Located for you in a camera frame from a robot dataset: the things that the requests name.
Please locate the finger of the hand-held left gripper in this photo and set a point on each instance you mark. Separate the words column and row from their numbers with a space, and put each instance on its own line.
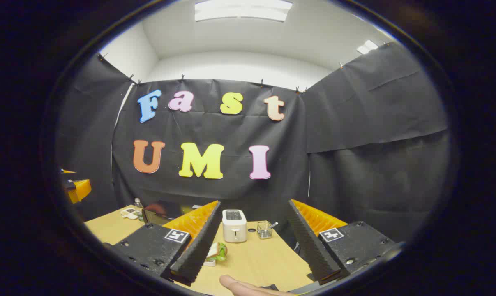
column 80, row 190
column 67, row 171

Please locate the white divided snack dish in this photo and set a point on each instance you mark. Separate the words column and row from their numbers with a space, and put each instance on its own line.
column 129, row 213

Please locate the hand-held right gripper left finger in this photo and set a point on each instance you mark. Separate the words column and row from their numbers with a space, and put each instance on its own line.
column 198, row 246

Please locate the lettuce sandwich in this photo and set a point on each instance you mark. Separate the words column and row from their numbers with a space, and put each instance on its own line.
column 218, row 250

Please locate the black electric oven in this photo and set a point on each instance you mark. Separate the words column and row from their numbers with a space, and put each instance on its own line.
column 165, row 211

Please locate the small ceiling light panel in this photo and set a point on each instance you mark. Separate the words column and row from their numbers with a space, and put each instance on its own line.
column 367, row 46

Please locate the black backdrop cloth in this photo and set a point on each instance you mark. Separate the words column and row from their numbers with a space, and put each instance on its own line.
column 239, row 131

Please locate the white rectangular tray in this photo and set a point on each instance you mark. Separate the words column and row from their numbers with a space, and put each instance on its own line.
column 209, row 262

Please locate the large ceiling light panel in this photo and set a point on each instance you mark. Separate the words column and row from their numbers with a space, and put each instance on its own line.
column 243, row 10

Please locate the white toaster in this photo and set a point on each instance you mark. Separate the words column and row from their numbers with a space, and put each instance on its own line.
column 234, row 226

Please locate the clear water bottle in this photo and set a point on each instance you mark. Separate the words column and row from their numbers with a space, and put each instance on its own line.
column 139, row 209

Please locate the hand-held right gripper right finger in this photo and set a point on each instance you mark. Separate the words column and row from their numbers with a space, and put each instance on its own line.
column 309, row 246

